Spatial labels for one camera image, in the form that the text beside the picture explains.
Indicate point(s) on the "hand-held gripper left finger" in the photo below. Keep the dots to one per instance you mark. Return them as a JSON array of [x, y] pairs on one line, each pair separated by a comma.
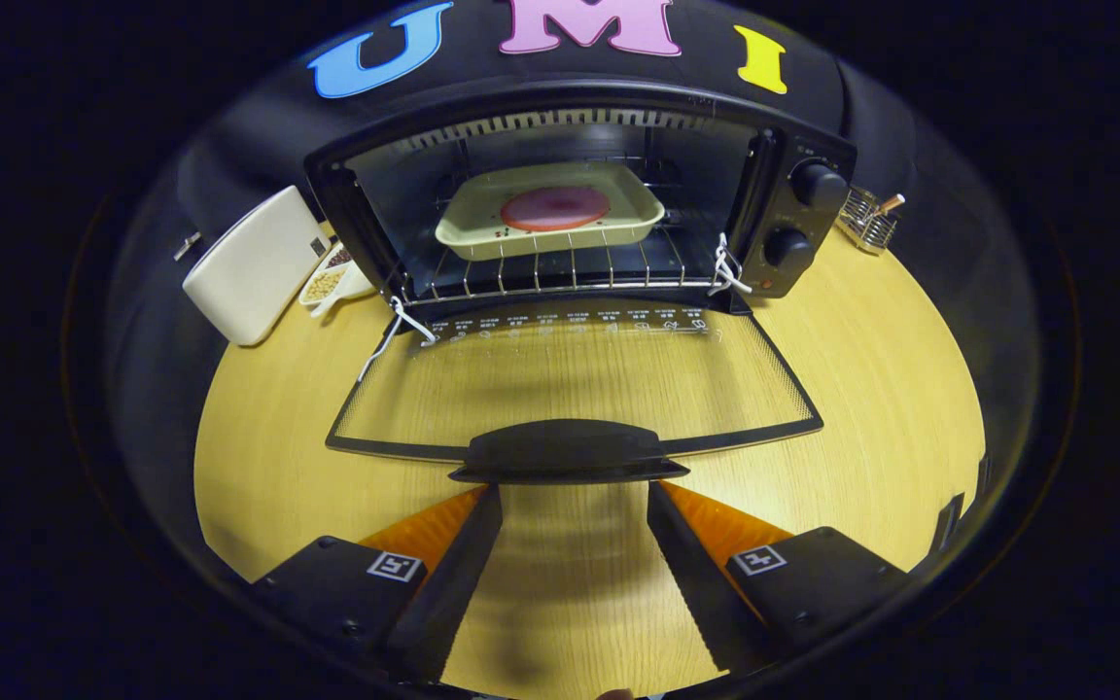
[[453, 583]]

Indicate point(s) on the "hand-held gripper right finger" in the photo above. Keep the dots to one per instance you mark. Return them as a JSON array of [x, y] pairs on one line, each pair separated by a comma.
[[691, 583]]

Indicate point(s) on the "black toaster oven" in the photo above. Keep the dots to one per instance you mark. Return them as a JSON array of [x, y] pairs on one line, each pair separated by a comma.
[[565, 449]]

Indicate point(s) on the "cream square plate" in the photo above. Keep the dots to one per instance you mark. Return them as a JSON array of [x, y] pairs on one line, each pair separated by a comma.
[[550, 243]]

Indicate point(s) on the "pink ham slice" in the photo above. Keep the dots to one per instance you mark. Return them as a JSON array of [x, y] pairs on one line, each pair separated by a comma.
[[555, 208]]

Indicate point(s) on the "white pop-up toaster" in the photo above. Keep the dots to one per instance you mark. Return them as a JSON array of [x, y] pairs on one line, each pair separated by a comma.
[[254, 267]]

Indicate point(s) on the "white dish of nuts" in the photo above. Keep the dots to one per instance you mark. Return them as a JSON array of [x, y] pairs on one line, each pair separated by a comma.
[[325, 284]]

